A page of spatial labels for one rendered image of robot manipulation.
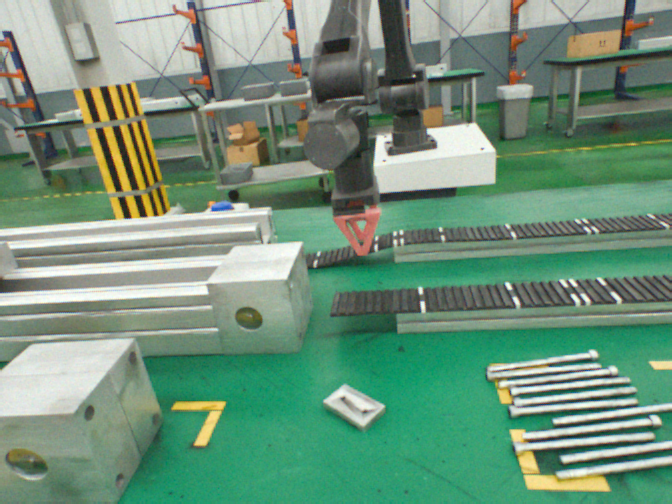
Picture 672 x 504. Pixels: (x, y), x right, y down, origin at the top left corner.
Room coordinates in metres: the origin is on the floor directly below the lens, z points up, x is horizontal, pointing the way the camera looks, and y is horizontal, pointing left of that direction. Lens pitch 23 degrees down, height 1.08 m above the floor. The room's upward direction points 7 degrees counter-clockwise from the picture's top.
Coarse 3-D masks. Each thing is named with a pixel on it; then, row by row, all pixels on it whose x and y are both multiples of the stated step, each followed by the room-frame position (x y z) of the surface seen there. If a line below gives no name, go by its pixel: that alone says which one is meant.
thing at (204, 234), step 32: (64, 224) 0.77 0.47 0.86; (96, 224) 0.74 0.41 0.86; (128, 224) 0.73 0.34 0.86; (160, 224) 0.72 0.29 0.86; (192, 224) 0.71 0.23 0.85; (224, 224) 0.70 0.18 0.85; (256, 224) 0.63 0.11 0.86; (32, 256) 0.69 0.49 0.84; (64, 256) 0.67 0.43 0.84; (96, 256) 0.66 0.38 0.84; (128, 256) 0.65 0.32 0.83; (160, 256) 0.64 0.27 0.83; (192, 256) 0.63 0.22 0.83
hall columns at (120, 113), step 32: (64, 0) 3.67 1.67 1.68; (96, 0) 3.62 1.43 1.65; (64, 32) 3.59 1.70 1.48; (96, 32) 3.51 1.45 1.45; (96, 64) 3.66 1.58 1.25; (96, 96) 3.50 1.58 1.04; (128, 96) 3.63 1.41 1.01; (96, 128) 3.51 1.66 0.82; (128, 128) 3.51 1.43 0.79; (128, 160) 3.48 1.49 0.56; (128, 192) 3.49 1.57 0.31; (160, 192) 3.69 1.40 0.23
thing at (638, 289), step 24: (456, 288) 0.45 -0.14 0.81; (480, 288) 0.44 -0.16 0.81; (504, 288) 0.44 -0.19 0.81; (528, 288) 0.43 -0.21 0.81; (552, 288) 0.43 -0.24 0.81; (576, 288) 0.42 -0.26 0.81; (600, 288) 0.41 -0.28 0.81; (624, 288) 0.41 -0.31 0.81; (648, 288) 0.40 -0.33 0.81; (336, 312) 0.43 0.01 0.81; (360, 312) 0.43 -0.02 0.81; (384, 312) 0.42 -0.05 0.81; (408, 312) 0.42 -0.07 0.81; (432, 312) 0.41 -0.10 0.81
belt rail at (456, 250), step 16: (512, 240) 0.59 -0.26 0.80; (528, 240) 0.58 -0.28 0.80; (544, 240) 0.58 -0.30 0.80; (560, 240) 0.58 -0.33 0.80; (576, 240) 0.57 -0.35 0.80; (592, 240) 0.57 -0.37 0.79; (608, 240) 0.57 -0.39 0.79; (624, 240) 0.57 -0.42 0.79; (640, 240) 0.56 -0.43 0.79; (656, 240) 0.55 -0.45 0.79; (400, 256) 0.61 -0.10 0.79; (416, 256) 0.61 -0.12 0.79; (432, 256) 0.60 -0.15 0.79; (448, 256) 0.60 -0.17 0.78; (464, 256) 0.60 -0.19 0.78; (480, 256) 0.59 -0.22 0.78
